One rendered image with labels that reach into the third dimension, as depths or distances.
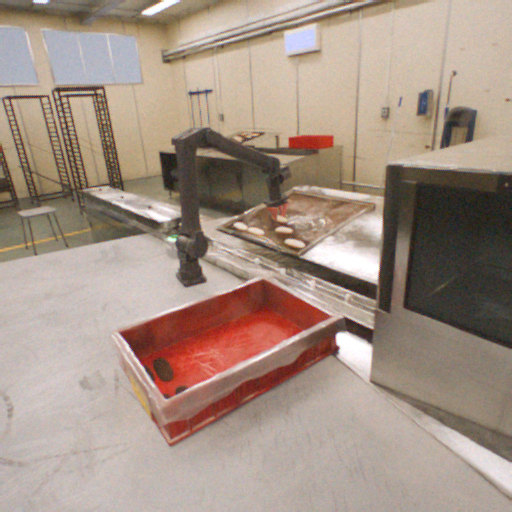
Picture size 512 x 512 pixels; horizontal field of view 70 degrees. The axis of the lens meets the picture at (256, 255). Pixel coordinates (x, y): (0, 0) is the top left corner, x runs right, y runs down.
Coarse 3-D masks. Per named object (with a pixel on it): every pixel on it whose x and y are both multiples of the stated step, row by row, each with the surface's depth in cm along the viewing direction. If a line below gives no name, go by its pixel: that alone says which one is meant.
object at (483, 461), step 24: (240, 240) 175; (288, 264) 146; (360, 288) 124; (336, 336) 99; (360, 336) 99; (360, 360) 89; (408, 408) 75; (432, 432) 69; (456, 432) 69; (480, 456) 64; (504, 480) 60
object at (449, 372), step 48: (480, 144) 80; (480, 192) 54; (384, 240) 70; (384, 288) 75; (384, 336) 75; (432, 336) 67; (480, 336) 60; (384, 384) 79; (432, 384) 70; (480, 384) 63; (480, 432) 65
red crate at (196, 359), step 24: (264, 312) 112; (192, 336) 102; (216, 336) 102; (240, 336) 101; (264, 336) 100; (288, 336) 100; (144, 360) 94; (168, 360) 93; (192, 360) 92; (216, 360) 92; (240, 360) 91; (312, 360) 88; (168, 384) 85; (192, 384) 84; (240, 384) 75; (264, 384) 81; (216, 408) 73; (168, 432) 69; (192, 432) 71
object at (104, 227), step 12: (84, 204) 269; (168, 204) 253; (96, 216) 256; (108, 216) 233; (204, 216) 220; (96, 228) 264; (108, 228) 243; (120, 228) 224; (132, 228) 205; (96, 240) 273; (108, 240) 250
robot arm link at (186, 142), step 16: (192, 128) 127; (208, 128) 124; (176, 144) 122; (192, 144) 121; (192, 160) 124; (192, 176) 125; (192, 192) 127; (192, 208) 128; (192, 224) 129; (176, 240) 135; (192, 240) 129; (192, 256) 131
